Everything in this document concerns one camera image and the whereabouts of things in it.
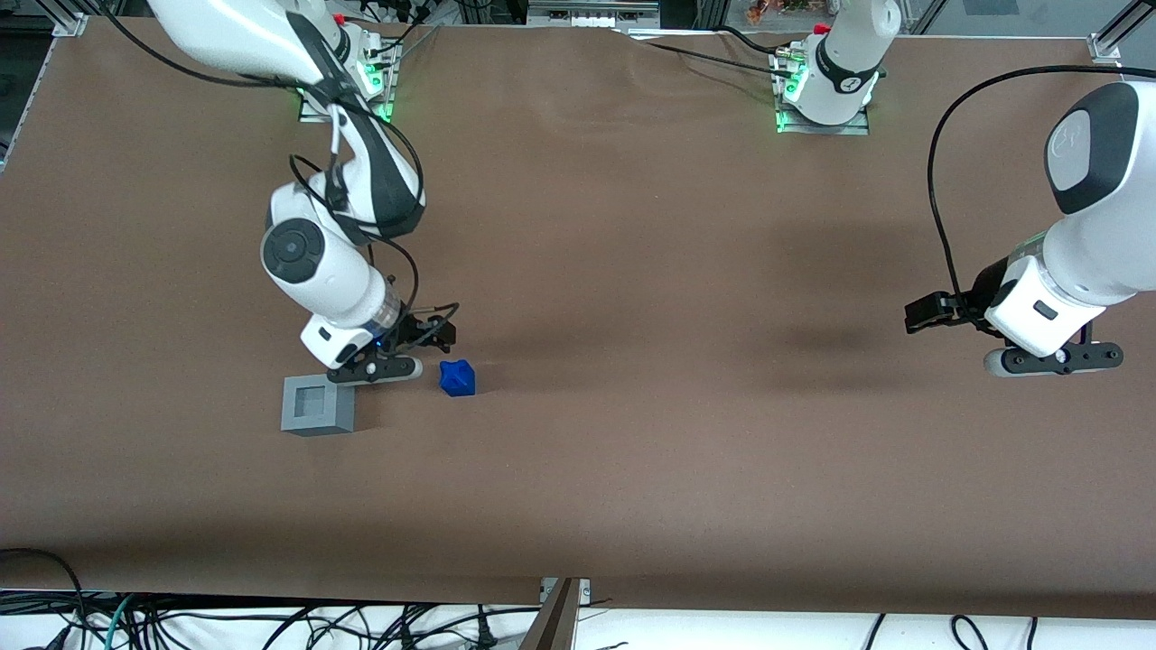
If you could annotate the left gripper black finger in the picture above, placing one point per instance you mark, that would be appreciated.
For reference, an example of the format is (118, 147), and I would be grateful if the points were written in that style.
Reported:
(923, 316)
(955, 305)

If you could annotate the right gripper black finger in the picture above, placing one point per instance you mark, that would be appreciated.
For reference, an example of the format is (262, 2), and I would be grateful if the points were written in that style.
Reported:
(446, 334)
(408, 334)

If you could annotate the blue plastic part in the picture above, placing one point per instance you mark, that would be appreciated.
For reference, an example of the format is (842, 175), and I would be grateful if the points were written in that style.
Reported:
(457, 379)

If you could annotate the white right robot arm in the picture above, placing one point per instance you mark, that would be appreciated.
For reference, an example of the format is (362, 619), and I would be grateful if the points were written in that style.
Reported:
(316, 271)

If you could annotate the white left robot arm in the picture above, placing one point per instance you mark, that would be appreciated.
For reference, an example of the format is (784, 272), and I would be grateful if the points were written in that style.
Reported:
(1102, 226)

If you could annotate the gray square base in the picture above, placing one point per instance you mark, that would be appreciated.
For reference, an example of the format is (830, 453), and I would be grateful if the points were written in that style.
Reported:
(294, 421)

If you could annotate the brown table cover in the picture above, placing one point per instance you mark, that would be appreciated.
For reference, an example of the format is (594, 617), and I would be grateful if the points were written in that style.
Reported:
(632, 361)

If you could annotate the dark metal support beam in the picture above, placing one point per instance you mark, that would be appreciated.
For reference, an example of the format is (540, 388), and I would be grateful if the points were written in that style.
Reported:
(553, 623)

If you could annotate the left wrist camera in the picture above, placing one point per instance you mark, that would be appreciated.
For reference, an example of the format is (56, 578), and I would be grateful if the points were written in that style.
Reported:
(1052, 358)

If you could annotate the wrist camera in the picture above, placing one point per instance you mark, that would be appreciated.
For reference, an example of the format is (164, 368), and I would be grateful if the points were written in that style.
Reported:
(1052, 358)
(375, 369)

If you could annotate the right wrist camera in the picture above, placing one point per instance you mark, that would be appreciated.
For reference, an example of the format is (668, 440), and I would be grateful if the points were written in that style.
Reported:
(375, 369)

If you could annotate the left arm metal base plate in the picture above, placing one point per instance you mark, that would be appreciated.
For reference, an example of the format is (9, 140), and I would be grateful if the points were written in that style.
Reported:
(822, 129)

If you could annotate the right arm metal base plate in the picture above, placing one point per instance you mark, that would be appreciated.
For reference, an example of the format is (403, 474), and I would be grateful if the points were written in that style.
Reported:
(312, 116)

